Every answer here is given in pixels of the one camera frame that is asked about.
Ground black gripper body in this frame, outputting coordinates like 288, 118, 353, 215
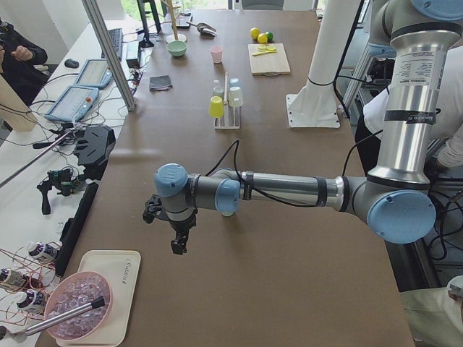
168, 208, 197, 236

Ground pink cup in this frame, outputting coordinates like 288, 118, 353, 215
210, 46, 223, 64

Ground light green cup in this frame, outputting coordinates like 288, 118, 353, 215
221, 211, 235, 217

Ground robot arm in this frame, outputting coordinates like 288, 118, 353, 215
143, 1, 462, 254

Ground yellow cup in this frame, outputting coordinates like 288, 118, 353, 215
208, 95, 224, 119

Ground white cup front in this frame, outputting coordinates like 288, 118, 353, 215
229, 86, 244, 107

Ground light blue cup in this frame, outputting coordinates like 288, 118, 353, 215
229, 77, 242, 88

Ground cream tray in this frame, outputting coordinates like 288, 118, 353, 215
60, 250, 141, 346

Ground pink bowl of ice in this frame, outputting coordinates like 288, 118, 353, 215
44, 271, 112, 341

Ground black perforated device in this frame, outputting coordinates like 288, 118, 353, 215
73, 125, 116, 182

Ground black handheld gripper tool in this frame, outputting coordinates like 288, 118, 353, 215
36, 166, 88, 215

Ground grey cloth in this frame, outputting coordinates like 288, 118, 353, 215
149, 75, 172, 91

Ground blue teach pendant near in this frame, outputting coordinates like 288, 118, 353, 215
44, 85, 99, 123

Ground blue teach pendant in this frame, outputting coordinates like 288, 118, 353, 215
44, 85, 99, 123
75, 59, 113, 90

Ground blue teach pendant far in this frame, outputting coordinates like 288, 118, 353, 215
75, 59, 113, 90

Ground green bowl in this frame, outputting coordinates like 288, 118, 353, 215
166, 40, 187, 57

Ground wooden cutting board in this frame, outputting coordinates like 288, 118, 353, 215
247, 43, 291, 76

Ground yellow plastic knife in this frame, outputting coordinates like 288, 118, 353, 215
252, 50, 277, 56

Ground wooden mug tree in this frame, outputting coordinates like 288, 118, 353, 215
161, 0, 187, 43

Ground lemon slices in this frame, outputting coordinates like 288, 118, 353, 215
258, 45, 276, 52

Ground black mouse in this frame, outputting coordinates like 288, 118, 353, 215
64, 59, 80, 69

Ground metal scoop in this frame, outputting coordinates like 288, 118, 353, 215
188, 22, 217, 37

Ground black keyboard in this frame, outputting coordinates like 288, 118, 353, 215
107, 28, 123, 60

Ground yellow lemon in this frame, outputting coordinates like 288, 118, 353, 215
250, 27, 260, 40
257, 33, 268, 44

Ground person in black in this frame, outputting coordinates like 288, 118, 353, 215
1, 20, 48, 106

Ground person in white shirt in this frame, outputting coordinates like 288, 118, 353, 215
354, 46, 463, 181

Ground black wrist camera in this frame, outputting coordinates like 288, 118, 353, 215
143, 194, 165, 224

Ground white wire cup rack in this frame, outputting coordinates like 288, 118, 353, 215
214, 72, 242, 130

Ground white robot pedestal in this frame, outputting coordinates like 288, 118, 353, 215
286, 0, 363, 129

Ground aluminium frame post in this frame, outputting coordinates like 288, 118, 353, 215
82, 0, 136, 112

